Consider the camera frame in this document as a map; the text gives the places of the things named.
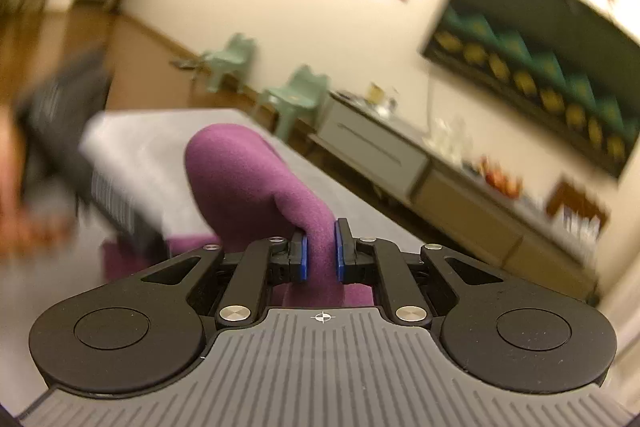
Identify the dark patterned wall tapestry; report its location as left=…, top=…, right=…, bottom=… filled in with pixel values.
left=418, top=0, right=640, bottom=180

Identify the purple garment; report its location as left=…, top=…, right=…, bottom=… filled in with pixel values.
left=102, top=123, right=374, bottom=309

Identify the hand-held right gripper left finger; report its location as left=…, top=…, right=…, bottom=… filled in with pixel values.
left=142, top=229, right=309, bottom=328

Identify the grey storage box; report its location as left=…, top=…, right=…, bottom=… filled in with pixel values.
left=561, top=206, right=600, bottom=245

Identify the green child chair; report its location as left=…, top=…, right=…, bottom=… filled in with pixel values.
left=252, top=64, right=331, bottom=140
left=192, top=32, right=257, bottom=96

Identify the brown framed board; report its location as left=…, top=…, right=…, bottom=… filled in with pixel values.
left=544, top=179, right=611, bottom=234

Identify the orange fruit bowl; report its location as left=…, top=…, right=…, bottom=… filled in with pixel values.
left=474, top=154, right=524, bottom=198

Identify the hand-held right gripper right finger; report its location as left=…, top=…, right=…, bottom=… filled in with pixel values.
left=333, top=217, right=504, bottom=327

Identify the person's left hand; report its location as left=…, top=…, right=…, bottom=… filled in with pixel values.
left=0, top=106, right=71, bottom=259

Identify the grey and brown cabinet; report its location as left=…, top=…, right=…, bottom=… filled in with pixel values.
left=307, top=89, right=601, bottom=304

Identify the small yellow container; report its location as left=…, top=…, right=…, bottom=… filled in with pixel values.
left=367, top=81, right=399, bottom=116

